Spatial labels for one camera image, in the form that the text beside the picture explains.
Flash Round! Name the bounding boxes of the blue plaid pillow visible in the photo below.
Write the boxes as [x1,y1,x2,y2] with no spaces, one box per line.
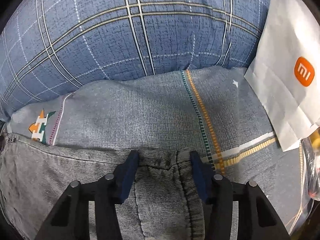
[1,0,270,121]

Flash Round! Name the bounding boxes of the clear plastic bag with items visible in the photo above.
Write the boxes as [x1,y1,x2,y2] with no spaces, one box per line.
[302,128,320,202]

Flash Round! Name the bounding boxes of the grey patterned bed sheet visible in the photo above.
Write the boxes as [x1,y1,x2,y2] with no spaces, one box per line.
[4,67,312,232]

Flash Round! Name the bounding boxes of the white Xiaomi paper bag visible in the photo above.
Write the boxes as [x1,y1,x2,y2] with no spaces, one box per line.
[245,0,319,151]

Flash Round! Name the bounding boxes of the grey denim pants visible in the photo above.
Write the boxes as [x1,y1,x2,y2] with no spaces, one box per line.
[1,134,204,239]

